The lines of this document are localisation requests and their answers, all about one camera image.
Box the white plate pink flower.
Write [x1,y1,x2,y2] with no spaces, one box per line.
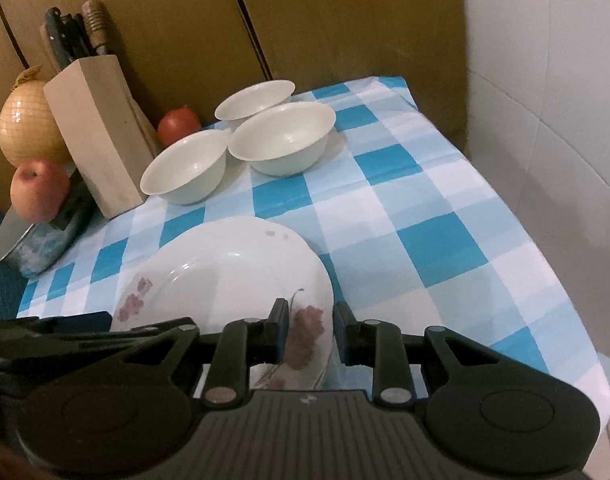
[111,217,333,390]

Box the black knife handle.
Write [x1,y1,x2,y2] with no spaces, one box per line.
[43,6,96,70]

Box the blue checkered tablecloth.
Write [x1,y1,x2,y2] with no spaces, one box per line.
[18,77,610,420]

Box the yellow onion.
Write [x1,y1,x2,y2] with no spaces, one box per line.
[0,65,72,168]

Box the red tomato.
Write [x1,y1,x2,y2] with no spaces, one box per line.
[156,106,202,148]

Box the white bowl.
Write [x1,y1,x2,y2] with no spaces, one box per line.
[214,79,296,131]
[228,102,337,177]
[140,129,230,205]

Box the wooden knife handle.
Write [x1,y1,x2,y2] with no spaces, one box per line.
[81,0,113,55]

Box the white bowl back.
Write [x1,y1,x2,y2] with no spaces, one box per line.
[214,79,296,131]

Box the wooden knife block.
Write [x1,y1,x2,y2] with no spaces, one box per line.
[43,54,161,219]

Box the red apple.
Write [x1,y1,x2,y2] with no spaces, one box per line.
[10,158,70,223]

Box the steel pot with lid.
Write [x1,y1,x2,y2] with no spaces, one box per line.
[0,169,98,278]

